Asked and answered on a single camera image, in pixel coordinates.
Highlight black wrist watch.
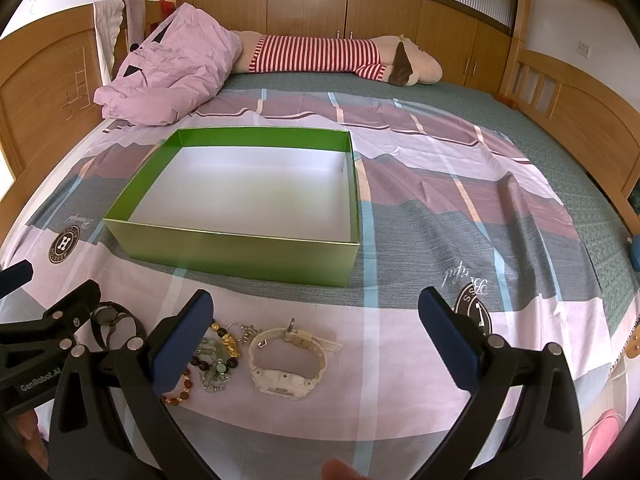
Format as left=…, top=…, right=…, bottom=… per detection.
left=89, top=301, right=148, bottom=351

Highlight amber bead bracelet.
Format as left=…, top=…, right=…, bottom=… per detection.
left=162, top=367, right=194, bottom=408

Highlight black bead gold charm bracelet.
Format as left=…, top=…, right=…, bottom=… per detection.
left=188, top=320, right=243, bottom=373

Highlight white wrist watch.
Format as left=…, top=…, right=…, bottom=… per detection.
left=247, top=318, right=343, bottom=400

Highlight person's left hand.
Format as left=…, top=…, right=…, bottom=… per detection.
left=11, top=410, right=49, bottom=471

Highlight person's right hand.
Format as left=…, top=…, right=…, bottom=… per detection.
left=321, top=458, right=371, bottom=480

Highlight pink round object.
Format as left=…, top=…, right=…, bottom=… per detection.
left=582, top=408, right=624, bottom=477

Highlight plaid bed sheet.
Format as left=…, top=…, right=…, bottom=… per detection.
left=1, top=89, right=639, bottom=479

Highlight wooden headboard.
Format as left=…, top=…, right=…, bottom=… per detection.
left=0, top=0, right=151, bottom=241

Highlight green cardboard box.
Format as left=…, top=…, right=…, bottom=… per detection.
left=104, top=127, right=361, bottom=287

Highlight pink crumpled quilt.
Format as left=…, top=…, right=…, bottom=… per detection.
left=93, top=3, right=242, bottom=126

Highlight hanging towel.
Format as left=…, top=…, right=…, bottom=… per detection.
left=92, top=0, right=146, bottom=86

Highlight wooden footboard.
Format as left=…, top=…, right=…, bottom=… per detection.
left=498, top=0, right=639, bottom=234

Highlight wooden wall cabinets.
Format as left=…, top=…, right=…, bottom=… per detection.
left=183, top=0, right=511, bottom=93

